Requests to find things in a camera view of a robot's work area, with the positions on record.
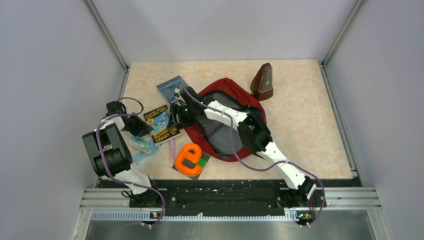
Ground light blue blister pack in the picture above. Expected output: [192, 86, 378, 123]
[129, 135, 160, 155]

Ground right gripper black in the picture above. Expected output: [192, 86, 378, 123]
[166, 104, 195, 132]

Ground aluminium frame post left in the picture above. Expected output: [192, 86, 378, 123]
[83, 0, 130, 73]

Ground colourful illustrated children's book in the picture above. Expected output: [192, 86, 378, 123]
[143, 105, 181, 146]

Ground pink eraser stick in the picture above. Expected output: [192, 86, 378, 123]
[169, 139, 176, 165]

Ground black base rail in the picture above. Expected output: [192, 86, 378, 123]
[99, 178, 362, 220]

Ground orange plastic letter toy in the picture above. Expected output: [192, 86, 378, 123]
[174, 143, 203, 177]

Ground brown wooden metronome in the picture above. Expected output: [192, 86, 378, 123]
[250, 62, 274, 102]

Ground green toy block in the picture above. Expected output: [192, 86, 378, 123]
[197, 158, 208, 168]

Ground dark blue paperback book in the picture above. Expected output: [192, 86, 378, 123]
[156, 75, 188, 105]

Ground aluminium frame post right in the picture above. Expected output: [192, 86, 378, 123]
[321, 0, 367, 68]

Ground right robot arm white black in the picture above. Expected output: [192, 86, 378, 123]
[168, 86, 317, 206]

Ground aluminium frame post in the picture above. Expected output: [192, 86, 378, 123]
[83, 0, 130, 73]
[321, 0, 367, 68]

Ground red backpack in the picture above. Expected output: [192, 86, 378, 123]
[184, 78, 267, 163]

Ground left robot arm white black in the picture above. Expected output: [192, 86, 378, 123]
[82, 100, 161, 207]

